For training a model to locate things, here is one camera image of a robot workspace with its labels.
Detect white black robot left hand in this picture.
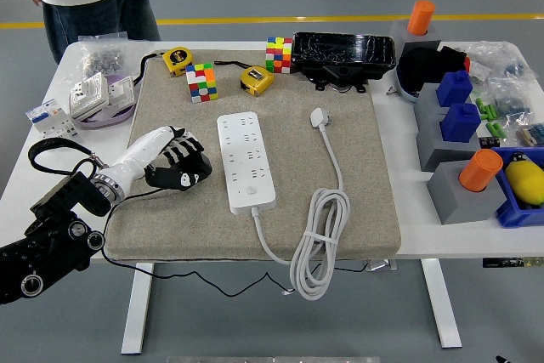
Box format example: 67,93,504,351
99,124,213,197

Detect white power strip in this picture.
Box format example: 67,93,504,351
216,111,278,216

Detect thin black adapter cord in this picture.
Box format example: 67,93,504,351
100,190,295,298

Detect purple tape roll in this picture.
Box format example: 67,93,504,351
78,73,137,131

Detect white table leg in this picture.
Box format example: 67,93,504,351
121,261,155,355
420,258,463,349

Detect puzzle cube large cells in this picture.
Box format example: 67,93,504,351
184,62,219,105

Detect yellow tape measure black label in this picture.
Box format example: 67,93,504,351
162,46,194,77

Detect black strip under table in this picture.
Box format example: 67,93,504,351
482,256,544,269

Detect clear bag of metal screws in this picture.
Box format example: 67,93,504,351
59,32,150,88

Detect white blue circuit breaker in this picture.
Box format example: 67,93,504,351
24,98,81,141

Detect yellow tape measure clear window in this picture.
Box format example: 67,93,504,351
240,65,275,98

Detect blue plastic bin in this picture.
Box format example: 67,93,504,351
490,145,544,230

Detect grey-brown mat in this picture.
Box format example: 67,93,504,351
104,48,403,263

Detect grey block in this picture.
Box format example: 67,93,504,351
389,18,443,56
426,160,508,226
415,114,481,173
413,82,473,120

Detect puzzle cube small cells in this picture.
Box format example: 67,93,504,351
265,36,294,75

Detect yellow oval object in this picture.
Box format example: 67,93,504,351
504,152,544,207

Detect orange cylinder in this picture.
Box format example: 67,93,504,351
457,148,505,193
406,0,436,37

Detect clear bag of striped parts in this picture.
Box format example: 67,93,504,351
513,122,544,150

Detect blue block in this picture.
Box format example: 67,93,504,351
439,102,483,145
435,70,474,108

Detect clear bag of blue parts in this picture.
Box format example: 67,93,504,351
488,80,535,122
488,42,536,83

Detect pale blue-rimmed bowl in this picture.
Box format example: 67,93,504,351
394,65,420,104

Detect black cloth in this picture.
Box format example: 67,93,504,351
397,44,468,94

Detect clear bag with white label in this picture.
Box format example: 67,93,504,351
461,42,496,83

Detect metal bracket under table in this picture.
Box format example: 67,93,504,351
364,258,399,273

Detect white power cord with plug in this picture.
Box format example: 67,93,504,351
251,106,352,302

